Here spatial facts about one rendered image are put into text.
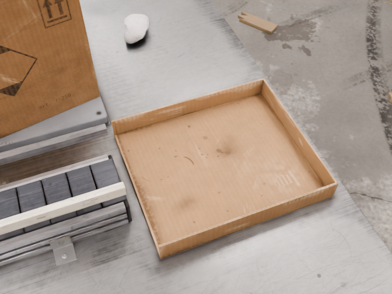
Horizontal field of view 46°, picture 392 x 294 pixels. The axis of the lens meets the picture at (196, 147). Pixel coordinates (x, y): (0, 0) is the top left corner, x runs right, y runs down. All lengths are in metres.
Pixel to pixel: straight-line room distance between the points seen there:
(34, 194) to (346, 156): 1.44
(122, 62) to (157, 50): 0.08
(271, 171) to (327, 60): 1.59
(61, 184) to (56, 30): 0.24
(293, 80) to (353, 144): 0.43
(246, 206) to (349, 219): 0.16
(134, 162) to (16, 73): 0.24
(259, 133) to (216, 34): 0.30
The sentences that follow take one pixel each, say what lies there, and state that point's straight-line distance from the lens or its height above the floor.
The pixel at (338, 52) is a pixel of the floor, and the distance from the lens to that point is 2.41.
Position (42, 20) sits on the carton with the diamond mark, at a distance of 0.76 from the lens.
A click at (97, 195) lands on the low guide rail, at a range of 0.68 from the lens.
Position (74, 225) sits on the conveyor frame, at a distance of 0.70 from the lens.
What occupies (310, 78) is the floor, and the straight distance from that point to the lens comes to 2.23.
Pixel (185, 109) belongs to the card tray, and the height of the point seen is 0.85.
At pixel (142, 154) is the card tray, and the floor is 0.83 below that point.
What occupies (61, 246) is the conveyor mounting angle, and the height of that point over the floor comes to 0.83.
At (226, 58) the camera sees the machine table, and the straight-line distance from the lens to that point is 0.99.
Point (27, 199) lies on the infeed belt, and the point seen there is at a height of 0.88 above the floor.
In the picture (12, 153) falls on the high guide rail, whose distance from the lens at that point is 0.69.
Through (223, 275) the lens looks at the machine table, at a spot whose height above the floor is 0.83.
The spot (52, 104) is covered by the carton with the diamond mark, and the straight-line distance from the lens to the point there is 0.86.
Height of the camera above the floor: 1.47
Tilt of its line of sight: 52 degrees down
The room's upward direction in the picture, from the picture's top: 1 degrees clockwise
